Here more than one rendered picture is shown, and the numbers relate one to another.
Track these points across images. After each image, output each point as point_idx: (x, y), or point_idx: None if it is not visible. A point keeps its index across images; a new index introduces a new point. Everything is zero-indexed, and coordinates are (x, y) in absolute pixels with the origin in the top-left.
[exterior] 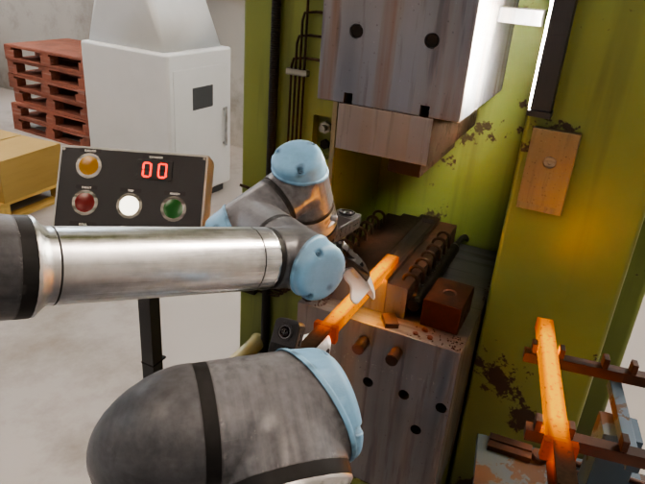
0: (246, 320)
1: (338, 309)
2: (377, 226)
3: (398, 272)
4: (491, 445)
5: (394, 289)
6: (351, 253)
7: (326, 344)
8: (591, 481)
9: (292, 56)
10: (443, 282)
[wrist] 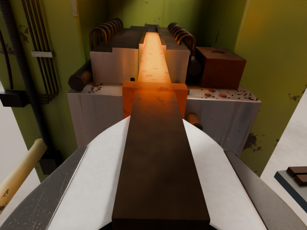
0: (25, 131)
1: (147, 66)
2: (119, 28)
3: (166, 43)
4: (304, 180)
5: (175, 54)
6: None
7: (202, 136)
8: None
9: None
10: (204, 48)
